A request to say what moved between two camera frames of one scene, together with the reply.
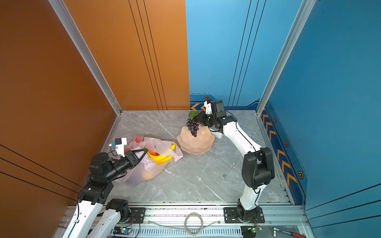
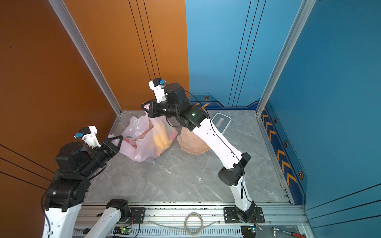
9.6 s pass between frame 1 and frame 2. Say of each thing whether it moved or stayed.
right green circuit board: stayed
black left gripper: moved
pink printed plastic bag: moved
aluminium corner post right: stayed
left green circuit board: stayed
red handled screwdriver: stayed
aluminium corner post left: stayed
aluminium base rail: stayed
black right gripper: moved
